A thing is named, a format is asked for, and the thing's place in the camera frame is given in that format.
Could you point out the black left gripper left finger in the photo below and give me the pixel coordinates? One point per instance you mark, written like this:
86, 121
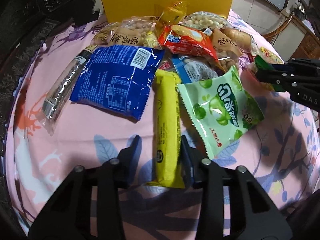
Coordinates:
86, 204

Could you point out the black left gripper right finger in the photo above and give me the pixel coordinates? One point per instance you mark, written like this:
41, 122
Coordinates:
233, 205

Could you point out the yellow wafer bar packet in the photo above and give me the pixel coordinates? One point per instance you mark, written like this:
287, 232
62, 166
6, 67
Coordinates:
168, 171

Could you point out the blue clear cracker packet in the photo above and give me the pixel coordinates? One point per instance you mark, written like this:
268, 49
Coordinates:
192, 69

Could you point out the wooden chair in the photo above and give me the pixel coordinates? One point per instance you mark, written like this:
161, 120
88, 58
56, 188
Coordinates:
293, 39

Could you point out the pink floral table cloth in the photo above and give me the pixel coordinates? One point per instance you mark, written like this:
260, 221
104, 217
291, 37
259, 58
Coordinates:
282, 152

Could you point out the green gummy candy bag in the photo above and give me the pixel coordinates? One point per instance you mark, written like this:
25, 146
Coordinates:
220, 109

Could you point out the black silver snack stick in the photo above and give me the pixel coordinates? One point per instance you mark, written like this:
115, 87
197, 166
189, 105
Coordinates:
61, 90

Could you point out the clear white nut bag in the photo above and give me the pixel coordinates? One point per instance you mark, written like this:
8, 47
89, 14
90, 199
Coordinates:
203, 20

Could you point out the red rice cracker bag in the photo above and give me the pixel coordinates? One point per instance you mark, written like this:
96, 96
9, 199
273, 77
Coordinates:
187, 41

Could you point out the dark blue snack bag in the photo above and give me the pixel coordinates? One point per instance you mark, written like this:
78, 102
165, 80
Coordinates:
118, 79

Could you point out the yellow candy packet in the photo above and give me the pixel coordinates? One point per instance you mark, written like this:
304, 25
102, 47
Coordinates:
174, 13

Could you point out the brown paper peanut bag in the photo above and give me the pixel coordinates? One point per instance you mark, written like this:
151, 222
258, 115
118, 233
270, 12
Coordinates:
136, 31

